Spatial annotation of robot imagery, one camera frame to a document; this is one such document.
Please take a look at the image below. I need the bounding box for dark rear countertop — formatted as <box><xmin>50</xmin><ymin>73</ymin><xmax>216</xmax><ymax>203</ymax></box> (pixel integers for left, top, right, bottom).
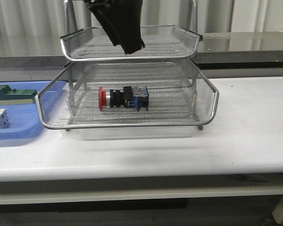
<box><xmin>0</xmin><ymin>32</ymin><xmax>283</xmax><ymax>69</ymax></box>

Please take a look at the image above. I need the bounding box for white table leg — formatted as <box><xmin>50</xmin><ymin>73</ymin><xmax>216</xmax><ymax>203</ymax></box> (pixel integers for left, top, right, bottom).
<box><xmin>272</xmin><ymin>196</ymin><xmax>283</xmax><ymax>224</ymax></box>

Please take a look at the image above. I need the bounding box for green electrical module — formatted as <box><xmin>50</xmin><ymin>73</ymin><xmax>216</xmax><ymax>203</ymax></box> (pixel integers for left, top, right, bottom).
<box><xmin>0</xmin><ymin>85</ymin><xmax>38</xmax><ymax>105</ymax></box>

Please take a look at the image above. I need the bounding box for grey metal rack frame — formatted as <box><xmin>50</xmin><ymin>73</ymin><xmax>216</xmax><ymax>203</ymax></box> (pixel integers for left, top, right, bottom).
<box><xmin>64</xmin><ymin>0</ymin><xmax>204</xmax><ymax>132</ymax></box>

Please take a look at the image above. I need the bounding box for blue plastic tray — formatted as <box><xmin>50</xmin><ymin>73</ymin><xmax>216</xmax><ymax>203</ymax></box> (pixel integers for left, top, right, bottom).
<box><xmin>0</xmin><ymin>81</ymin><xmax>49</xmax><ymax>141</ymax></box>

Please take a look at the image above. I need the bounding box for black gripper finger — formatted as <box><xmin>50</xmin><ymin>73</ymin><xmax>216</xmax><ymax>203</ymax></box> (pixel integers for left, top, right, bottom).
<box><xmin>108</xmin><ymin>0</ymin><xmax>145</xmax><ymax>55</ymax></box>
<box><xmin>87</xmin><ymin>5</ymin><xmax>120</xmax><ymax>46</ymax></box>

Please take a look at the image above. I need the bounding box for silver mesh tray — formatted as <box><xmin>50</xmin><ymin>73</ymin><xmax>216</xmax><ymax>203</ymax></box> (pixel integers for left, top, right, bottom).
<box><xmin>60</xmin><ymin>25</ymin><xmax>200</xmax><ymax>62</ymax></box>
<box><xmin>66</xmin><ymin>81</ymin><xmax>198</xmax><ymax>125</ymax></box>
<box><xmin>35</xmin><ymin>58</ymin><xmax>219</xmax><ymax>129</ymax></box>

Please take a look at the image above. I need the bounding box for red emergency stop button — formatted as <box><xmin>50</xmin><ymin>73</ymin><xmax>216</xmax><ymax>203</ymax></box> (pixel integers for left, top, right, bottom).
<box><xmin>98</xmin><ymin>86</ymin><xmax>149</xmax><ymax>111</ymax></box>

